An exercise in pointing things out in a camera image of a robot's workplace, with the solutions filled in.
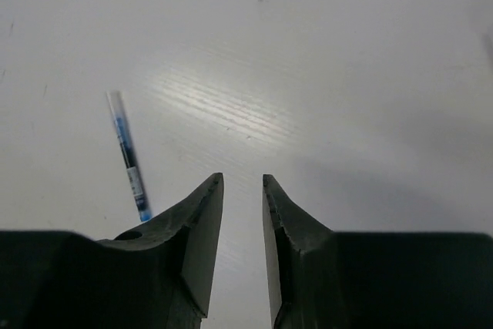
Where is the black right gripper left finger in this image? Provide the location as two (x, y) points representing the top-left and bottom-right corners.
(1, 173), (224, 328)

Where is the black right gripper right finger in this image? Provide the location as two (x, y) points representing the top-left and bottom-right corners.
(263, 174), (492, 328)

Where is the dark blue pen refill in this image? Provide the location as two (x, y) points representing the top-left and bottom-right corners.
(106, 91), (153, 223)

